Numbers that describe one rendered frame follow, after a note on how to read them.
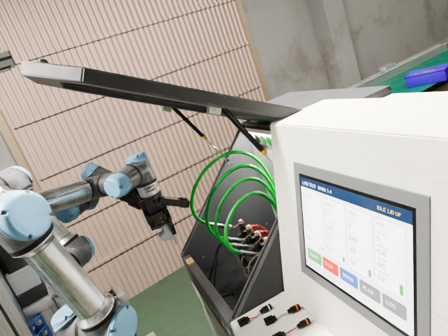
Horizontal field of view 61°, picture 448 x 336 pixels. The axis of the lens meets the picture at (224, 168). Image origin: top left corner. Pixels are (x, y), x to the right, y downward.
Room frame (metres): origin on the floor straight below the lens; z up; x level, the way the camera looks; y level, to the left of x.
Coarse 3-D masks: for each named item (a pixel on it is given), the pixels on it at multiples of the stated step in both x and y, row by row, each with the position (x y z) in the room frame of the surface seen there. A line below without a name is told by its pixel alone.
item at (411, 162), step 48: (288, 144) 1.09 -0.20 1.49; (336, 144) 0.87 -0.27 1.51; (384, 144) 0.72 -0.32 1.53; (432, 144) 0.62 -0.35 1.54; (288, 192) 1.10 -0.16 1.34; (432, 192) 0.61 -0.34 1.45; (288, 240) 1.11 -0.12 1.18; (432, 240) 0.61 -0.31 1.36; (288, 288) 1.13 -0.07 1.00; (432, 288) 0.60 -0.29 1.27
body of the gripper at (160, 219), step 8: (160, 192) 1.30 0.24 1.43; (144, 200) 1.28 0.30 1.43; (152, 200) 1.27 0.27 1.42; (144, 208) 1.29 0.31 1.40; (152, 208) 1.29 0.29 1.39; (160, 208) 1.29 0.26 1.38; (152, 216) 1.26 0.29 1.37; (160, 216) 1.27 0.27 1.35; (152, 224) 1.27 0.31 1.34; (160, 224) 1.27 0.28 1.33
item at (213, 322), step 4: (200, 296) 1.64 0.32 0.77; (200, 300) 1.72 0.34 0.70; (204, 304) 1.61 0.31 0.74; (204, 308) 1.69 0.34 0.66; (208, 308) 1.52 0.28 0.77; (208, 312) 1.58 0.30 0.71; (208, 316) 1.66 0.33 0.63; (212, 316) 1.49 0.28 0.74; (212, 320) 1.56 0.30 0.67; (216, 320) 1.41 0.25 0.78; (212, 324) 1.63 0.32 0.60; (216, 324) 1.47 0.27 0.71; (212, 328) 1.71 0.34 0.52; (216, 328) 1.54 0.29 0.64; (220, 328) 1.39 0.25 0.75; (216, 332) 1.61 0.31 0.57; (220, 332) 1.45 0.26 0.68; (224, 332) 1.32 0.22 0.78
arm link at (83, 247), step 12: (12, 168) 1.67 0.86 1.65; (12, 180) 1.60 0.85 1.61; (24, 180) 1.64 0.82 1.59; (60, 228) 1.60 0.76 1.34; (60, 240) 1.58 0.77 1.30; (72, 240) 1.58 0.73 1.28; (84, 240) 1.63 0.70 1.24; (72, 252) 1.54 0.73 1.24; (84, 252) 1.57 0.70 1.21; (84, 264) 1.56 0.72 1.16
